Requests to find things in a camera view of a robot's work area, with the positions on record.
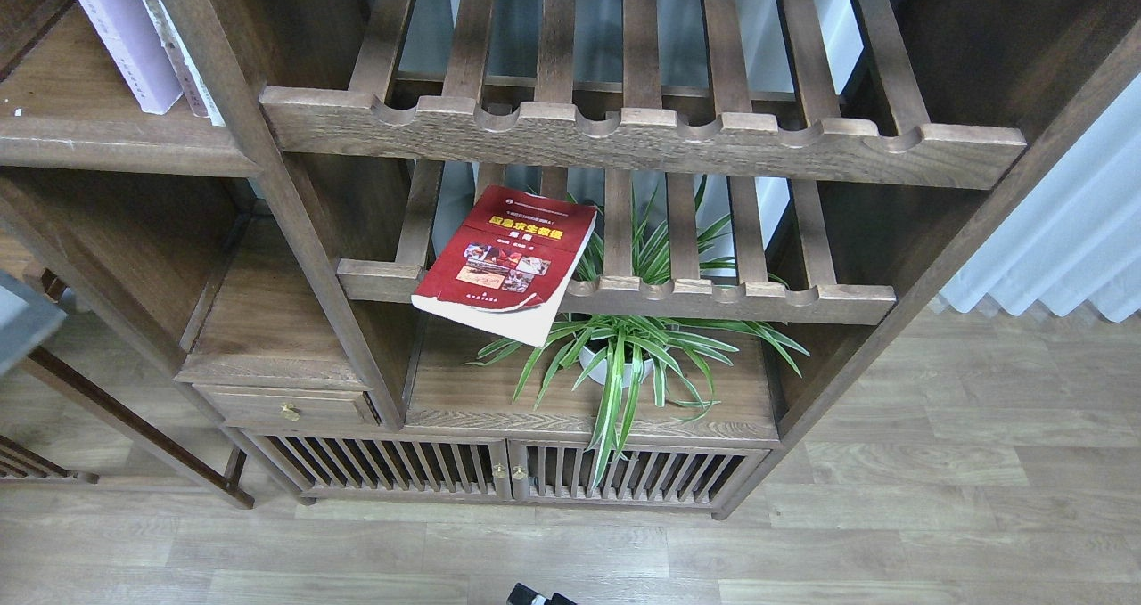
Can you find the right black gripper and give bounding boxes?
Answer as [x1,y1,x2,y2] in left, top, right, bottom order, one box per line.
[508,582,576,605]

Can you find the black yellow-green cover book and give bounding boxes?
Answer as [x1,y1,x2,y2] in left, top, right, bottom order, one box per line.
[1,272,68,376]

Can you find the white lavender cover book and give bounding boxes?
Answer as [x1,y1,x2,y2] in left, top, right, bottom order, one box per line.
[78,0,183,115]

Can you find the white standing books on shelf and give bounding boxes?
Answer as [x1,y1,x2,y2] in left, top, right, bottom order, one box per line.
[141,0,226,127]

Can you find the white plant pot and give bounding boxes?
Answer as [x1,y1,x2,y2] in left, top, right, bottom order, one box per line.
[578,341,654,388]

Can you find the green spider plant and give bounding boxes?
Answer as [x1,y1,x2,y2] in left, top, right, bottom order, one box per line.
[511,184,809,489]

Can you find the red cover book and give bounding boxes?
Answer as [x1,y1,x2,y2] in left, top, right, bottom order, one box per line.
[411,185,596,347]

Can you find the dark wooden bookshelf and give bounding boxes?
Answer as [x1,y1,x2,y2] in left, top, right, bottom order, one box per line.
[3,0,1138,519]

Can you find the white curtain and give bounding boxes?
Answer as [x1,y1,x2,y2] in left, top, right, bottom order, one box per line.
[940,78,1140,322]

